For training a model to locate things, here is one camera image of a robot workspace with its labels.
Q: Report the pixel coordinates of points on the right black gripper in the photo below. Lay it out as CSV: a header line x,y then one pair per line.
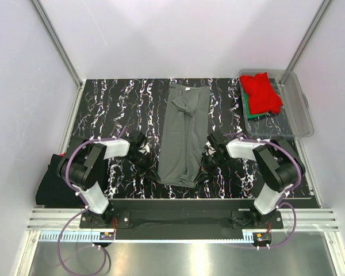
x,y
206,172

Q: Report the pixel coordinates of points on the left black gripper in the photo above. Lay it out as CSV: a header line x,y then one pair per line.
x,y
149,170

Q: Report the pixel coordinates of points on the grey t shirt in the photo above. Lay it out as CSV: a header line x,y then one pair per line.
x,y
185,130

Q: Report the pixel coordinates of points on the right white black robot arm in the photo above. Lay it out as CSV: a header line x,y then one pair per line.
x,y
279,165

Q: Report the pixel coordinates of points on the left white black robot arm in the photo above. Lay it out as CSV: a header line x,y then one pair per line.
x,y
85,162

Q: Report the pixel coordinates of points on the black marble pattern mat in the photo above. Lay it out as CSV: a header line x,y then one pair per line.
x,y
109,106

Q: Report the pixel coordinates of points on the green t shirt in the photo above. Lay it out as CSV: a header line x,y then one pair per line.
x,y
249,115

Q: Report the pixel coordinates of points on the left small connector board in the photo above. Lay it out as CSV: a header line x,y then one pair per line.
x,y
106,235

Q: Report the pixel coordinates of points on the small connector board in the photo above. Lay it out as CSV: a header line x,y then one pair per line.
x,y
262,240
106,235

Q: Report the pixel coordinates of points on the red t shirt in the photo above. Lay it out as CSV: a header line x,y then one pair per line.
x,y
262,98

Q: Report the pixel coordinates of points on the right small connector board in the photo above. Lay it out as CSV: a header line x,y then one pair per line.
x,y
262,240

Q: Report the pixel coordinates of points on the clear plastic bin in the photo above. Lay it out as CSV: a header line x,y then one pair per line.
x,y
293,122

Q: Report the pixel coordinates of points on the black folded t shirt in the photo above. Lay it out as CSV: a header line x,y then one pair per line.
x,y
55,192

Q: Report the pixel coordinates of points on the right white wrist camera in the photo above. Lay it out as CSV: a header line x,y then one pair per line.
x,y
210,150

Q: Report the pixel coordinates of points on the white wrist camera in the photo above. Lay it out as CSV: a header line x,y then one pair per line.
x,y
210,150
145,149

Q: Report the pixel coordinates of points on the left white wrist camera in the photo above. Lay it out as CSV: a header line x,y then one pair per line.
x,y
145,149

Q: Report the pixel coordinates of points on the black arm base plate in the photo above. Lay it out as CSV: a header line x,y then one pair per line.
x,y
223,219

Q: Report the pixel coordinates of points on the right white cable duct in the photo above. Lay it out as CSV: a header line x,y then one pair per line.
x,y
248,236

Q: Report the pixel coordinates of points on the white cable duct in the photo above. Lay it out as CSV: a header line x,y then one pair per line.
x,y
72,236
248,236

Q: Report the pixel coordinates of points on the left white cable duct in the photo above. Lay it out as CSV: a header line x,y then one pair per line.
x,y
72,236

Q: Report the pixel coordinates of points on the front aluminium rail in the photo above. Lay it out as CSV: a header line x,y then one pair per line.
x,y
307,219

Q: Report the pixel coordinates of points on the right aluminium frame post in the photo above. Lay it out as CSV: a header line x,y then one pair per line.
x,y
309,33

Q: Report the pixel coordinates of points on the aluminium frame post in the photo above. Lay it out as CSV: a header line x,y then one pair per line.
x,y
309,33
53,36

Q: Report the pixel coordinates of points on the left aluminium frame post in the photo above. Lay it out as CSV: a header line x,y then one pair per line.
x,y
53,36

